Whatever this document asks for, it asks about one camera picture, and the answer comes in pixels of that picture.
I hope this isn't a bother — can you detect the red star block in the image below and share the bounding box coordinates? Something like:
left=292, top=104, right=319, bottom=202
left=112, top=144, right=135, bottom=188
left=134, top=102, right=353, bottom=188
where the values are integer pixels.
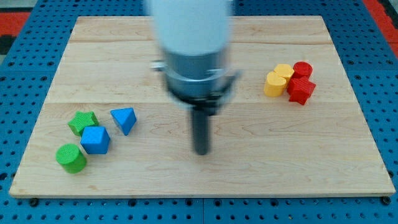
left=287, top=77, right=316, bottom=105

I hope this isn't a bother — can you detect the yellow hexagon block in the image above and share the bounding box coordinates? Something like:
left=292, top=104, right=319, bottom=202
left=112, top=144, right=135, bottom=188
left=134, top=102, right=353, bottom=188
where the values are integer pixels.
left=274, top=63, right=294, bottom=88

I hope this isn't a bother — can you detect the blue triangle block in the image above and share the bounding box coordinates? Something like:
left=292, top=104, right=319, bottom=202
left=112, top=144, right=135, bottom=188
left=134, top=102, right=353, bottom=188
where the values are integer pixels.
left=110, top=108, right=137, bottom=136

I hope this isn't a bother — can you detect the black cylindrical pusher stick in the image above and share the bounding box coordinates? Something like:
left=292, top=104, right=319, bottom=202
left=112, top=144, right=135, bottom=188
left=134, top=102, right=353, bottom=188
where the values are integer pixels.
left=191, top=108, right=210, bottom=156

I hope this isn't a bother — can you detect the blue cube block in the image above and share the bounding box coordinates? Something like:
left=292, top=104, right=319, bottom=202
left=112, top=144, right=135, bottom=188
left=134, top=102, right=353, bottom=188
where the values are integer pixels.
left=80, top=126, right=110, bottom=154

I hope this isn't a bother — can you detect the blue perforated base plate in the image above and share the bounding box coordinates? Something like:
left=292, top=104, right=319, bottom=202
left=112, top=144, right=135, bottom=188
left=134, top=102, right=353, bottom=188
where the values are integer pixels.
left=1, top=0, right=397, bottom=223

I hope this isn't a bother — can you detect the red cylinder block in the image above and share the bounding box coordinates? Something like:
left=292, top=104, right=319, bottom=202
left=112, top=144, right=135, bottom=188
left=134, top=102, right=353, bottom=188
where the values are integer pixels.
left=292, top=61, right=313, bottom=79

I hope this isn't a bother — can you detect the wooden board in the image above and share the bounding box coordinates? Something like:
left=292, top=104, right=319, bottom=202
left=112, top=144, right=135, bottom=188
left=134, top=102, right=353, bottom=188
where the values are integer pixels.
left=9, top=16, right=396, bottom=198

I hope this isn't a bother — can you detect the yellow heart block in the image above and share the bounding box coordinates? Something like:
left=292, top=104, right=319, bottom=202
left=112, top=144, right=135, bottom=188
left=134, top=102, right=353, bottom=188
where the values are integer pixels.
left=264, top=72, right=287, bottom=97

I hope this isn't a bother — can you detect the green star block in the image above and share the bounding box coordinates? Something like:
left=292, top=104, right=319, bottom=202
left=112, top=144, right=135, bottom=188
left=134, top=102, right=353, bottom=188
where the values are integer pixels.
left=67, top=111, right=99, bottom=136

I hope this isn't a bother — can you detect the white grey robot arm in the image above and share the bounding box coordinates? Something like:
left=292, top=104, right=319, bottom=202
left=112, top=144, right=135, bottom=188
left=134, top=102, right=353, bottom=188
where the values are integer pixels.
left=146, top=0, right=236, bottom=116

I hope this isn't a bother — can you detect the green cylinder block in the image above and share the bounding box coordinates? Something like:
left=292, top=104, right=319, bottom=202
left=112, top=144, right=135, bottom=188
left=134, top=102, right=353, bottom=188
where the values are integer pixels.
left=55, top=144, right=87, bottom=174

